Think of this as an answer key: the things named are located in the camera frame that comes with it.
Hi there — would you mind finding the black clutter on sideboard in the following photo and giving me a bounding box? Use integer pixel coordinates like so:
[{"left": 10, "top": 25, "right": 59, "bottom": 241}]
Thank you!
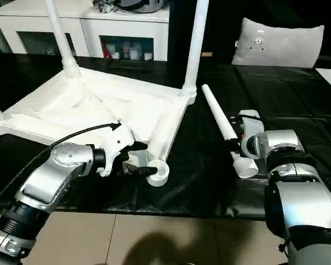
[{"left": 93, "top": 0, "right": 122, "bottom": 14}]

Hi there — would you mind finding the black cabinet with gold label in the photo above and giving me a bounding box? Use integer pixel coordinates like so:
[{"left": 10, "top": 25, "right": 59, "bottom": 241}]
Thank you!
[{"left": 169, "top": 0, "right": 247, "bottom": 66}]

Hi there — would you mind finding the white sideboard cabinet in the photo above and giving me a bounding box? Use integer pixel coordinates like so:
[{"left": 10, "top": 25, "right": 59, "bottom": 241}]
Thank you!
[{"left": 0, "top": 4, "right": 172, "bottom": 62}]

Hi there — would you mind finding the white plastic table top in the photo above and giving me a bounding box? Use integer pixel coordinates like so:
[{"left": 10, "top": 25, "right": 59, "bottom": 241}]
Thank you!
[{"left": 0, "top": 68, "right": 197, "bottom": 188}]

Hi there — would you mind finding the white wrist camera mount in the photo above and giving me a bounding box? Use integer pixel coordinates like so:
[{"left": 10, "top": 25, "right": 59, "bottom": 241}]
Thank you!
[
  {"left": 238, "top": 109, "right": 266, "bottom": 160},
  {"left": 95, "top": 126, "right": 135, "bottom": 178}
]

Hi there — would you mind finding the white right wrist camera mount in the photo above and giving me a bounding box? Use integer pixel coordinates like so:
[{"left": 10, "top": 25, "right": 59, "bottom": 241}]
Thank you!
[{"left": 238, "top": 109, "right": 266, "bottom": 160}]

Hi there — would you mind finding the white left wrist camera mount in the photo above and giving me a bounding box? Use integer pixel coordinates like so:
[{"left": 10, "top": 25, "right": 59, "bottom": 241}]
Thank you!
[{"left": 95, "top": 126, "right": 135, "bottom": 178}]

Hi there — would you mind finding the grey pillow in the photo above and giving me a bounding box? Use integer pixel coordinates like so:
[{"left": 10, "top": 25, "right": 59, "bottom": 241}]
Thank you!
[{"left": 231, "top": 18, "right": 325, "bottom": 69}]

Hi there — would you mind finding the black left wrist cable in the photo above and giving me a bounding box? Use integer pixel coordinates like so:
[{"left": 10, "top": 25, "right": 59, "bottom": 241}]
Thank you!
[{"left": 0, "top": 123, "right": 122, "bottom": 211}]

